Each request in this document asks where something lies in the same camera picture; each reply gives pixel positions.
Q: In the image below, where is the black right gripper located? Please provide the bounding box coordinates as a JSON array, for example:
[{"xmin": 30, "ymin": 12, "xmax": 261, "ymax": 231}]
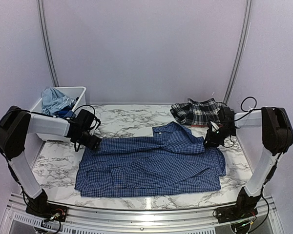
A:
[{"xmin": 202, "ymin": 125, "xmax": 236, "ymax": 147}]

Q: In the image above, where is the blue checked shirt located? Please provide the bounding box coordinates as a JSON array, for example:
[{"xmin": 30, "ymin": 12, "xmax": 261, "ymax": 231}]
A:
[{"xmin": 75, "ymin": 122, "xmax": 226, "ymax": 197}]

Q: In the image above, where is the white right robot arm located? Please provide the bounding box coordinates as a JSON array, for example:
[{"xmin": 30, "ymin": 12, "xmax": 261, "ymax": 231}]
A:
[{"xmin": 201, "ymin": 98, "xmax": 293, "ymax": 199}]

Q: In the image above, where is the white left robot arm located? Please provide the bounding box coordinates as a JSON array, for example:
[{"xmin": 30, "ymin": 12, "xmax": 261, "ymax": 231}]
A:
[{"xmin": 0, "ymin": 106, "xmax": 102, "ymax": 199}]

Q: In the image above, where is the white plastic laundry bin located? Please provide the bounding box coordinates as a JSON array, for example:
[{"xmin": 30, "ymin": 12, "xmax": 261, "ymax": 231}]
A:
[{"xmin": 27, "ymin": 86, "xmax": 86, "ymax": 142}]

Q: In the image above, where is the dark blue garment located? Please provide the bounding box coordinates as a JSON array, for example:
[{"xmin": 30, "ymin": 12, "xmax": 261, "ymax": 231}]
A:
[{"xmin": 55, "ymin": 110, "xmax": 76, "ymax": 119}]

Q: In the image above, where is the black white plaid garment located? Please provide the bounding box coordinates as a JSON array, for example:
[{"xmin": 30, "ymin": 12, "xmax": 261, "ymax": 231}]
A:
[{"xmin": 170, "ymin": 98, "xmax": 229, "ymax": 126}]

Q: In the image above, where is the light blue garment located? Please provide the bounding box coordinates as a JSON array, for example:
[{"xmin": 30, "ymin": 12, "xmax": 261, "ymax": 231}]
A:
[{"xmin": 41, "ymin": 87, "xmax": 76, "ymax": 115}]

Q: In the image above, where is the left wall aluminium post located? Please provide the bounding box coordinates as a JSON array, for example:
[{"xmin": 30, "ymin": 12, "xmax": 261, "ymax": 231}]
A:
[{"xmin": 37, "ymin": 0, "xmax": 60, "ymax": 87}]

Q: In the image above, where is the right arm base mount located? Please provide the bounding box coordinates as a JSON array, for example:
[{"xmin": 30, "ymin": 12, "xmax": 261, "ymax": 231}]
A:
[{"xmin": 213, "ymin": 187, "xmax": 261, "ymax": 223}]

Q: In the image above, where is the aluminium front frame rail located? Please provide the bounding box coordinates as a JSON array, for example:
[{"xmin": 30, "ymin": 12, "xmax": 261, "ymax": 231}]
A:
[{"xmin": 0, "ymin": 194, "xmax": 284, "ymax": 234}]

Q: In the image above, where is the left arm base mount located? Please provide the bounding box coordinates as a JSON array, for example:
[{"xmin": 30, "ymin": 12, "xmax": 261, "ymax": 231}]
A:
[{"xmin": 22, "ymin": 189, "xmax": 68, "ymax": 222}]

